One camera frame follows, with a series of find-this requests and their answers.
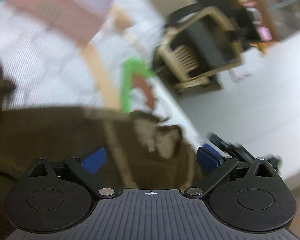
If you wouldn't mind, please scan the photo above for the brown dotted knit sweater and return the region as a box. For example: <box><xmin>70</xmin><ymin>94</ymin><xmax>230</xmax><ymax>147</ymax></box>
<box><xmin>0</xmin><ymin>65</ymin><xmax>203</xmax><ymax>239</ymax></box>

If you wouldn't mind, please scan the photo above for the wooden shelf with items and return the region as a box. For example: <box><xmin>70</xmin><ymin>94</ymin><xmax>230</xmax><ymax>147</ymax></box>
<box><xmin>236</xmin><ymin>0</ymin><xmax>300</xmax><ymax>43</ymax></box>

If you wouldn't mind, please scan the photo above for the white cartoon play mat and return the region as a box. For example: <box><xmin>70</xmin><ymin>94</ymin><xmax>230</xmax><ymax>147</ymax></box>
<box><xmin>121</xmin><ymin>57</ymin><xmax>204</xmax><ymax>150</ymax></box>

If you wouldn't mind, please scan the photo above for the pink storage box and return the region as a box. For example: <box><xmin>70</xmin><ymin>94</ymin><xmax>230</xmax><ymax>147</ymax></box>
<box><xmin>7</xmin><ymin>0</ymin><xmax>114</xmax><ymax>46</ymax></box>

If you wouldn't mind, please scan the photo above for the beige mesh office chair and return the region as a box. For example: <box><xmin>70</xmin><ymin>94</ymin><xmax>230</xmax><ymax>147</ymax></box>
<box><xmin>152</xmin><ymin>3</ymin><xmax>243</xmax><ymax>93</ymax></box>

